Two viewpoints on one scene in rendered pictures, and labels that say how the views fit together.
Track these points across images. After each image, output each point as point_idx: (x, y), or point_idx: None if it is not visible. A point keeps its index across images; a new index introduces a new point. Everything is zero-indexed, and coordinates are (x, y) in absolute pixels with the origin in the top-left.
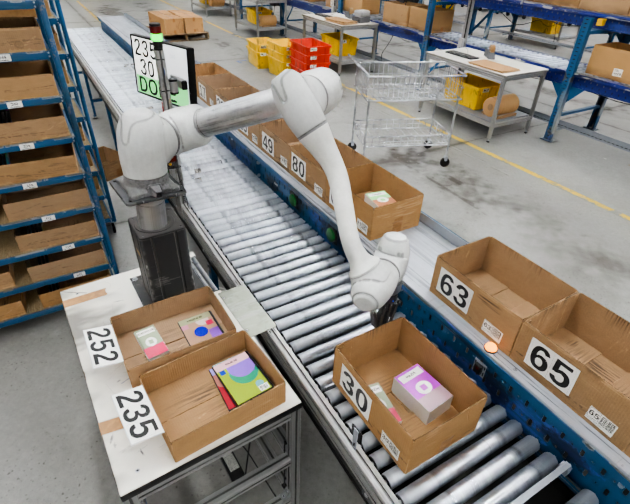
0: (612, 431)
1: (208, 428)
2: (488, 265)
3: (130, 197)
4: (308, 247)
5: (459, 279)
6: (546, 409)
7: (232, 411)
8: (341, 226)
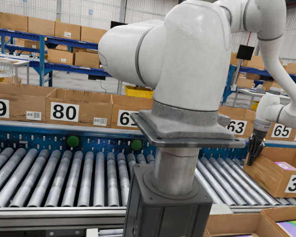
0: None
1: None
2: None
3: (234, 134)
4: (132, 161)
5: (238, 119)
6: (291, 145)
7: None
8: None
